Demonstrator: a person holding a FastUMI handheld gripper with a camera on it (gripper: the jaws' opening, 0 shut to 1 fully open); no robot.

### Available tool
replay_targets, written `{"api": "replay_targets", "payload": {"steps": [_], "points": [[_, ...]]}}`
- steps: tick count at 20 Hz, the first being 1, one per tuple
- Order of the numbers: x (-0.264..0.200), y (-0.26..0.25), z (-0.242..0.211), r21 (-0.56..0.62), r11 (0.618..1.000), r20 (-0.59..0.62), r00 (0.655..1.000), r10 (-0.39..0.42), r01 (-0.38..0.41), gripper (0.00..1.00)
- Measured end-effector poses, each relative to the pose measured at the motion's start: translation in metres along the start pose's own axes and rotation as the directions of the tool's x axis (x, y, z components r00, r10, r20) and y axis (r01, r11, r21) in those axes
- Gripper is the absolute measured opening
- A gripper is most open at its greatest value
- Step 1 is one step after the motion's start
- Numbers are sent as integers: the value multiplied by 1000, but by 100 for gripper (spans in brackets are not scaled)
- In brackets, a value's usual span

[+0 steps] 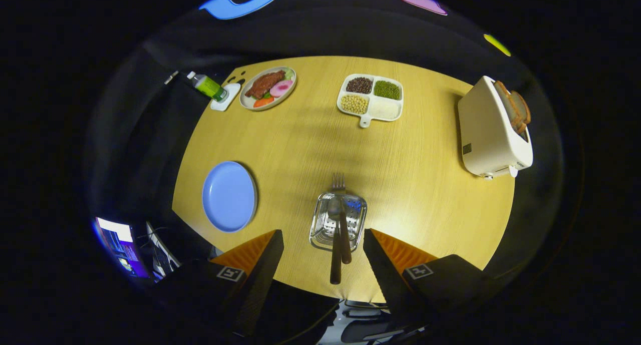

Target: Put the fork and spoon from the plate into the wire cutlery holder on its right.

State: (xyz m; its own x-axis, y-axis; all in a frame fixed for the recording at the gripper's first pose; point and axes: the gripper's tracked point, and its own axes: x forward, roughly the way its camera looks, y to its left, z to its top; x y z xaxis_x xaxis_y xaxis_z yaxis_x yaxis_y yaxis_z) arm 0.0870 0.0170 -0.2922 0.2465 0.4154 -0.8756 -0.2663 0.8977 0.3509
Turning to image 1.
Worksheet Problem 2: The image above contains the dark red beans pile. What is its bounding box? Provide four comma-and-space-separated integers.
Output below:
346, 77, 374, 95

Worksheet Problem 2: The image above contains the toast bread slice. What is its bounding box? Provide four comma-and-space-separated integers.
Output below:
493, 80, 521, 130
511, 91, 531, 134

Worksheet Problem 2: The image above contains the blue plate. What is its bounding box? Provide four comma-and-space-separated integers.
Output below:
202, 161, 258, 233

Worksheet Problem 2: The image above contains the white divided dish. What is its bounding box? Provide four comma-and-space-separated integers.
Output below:
337, 74, 404, 129

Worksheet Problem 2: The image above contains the yellow soybeans pile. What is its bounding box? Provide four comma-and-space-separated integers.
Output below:
340, 94, 370, 115

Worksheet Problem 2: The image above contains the green label drink bottle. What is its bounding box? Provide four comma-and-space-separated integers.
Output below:
187, 71, 228, 103

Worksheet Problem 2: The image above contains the beige food plate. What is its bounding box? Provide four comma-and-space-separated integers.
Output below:
239, 66, 297, 111

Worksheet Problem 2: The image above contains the metal spoon wooden handle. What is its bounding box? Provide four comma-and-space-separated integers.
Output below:
327, 197, 343, 285

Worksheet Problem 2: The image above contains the white toaster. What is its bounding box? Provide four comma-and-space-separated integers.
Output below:
457, 75, 534, 180

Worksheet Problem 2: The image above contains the green mung beans pile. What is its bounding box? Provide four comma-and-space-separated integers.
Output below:
374, 80, 402, 101

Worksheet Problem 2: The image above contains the grey office chair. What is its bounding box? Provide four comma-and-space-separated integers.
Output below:
315, 299, 426, 345

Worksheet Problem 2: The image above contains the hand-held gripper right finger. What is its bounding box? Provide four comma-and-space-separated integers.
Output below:
363, 228, 501, 335

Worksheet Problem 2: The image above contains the metal wire basket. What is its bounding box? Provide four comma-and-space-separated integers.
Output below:
309, 192, 368, 252

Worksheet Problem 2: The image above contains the metal fork wooden handle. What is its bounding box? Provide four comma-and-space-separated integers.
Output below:
332, 173, 353, 265

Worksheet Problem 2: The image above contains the white coaster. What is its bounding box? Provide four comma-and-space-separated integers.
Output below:
210, 83, 241, 112

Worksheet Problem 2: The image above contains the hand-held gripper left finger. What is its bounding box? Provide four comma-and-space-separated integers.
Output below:
150, 229, 284, 338

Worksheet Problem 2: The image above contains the lit computer monitor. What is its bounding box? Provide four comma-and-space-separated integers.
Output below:
93, 216, 151, 279

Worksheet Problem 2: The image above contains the brown meat steak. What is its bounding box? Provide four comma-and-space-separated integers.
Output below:
245, 70, 286, 100

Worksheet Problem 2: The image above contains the pink ham slice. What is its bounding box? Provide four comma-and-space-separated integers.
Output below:
269, 80, 294, 98

